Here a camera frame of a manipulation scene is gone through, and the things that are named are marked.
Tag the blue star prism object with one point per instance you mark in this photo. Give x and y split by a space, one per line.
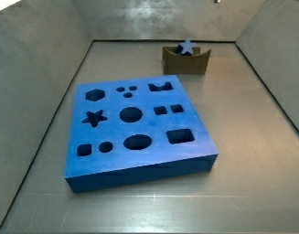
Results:
185 47

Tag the blue shape sorter block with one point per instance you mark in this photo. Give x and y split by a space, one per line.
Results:
135 132

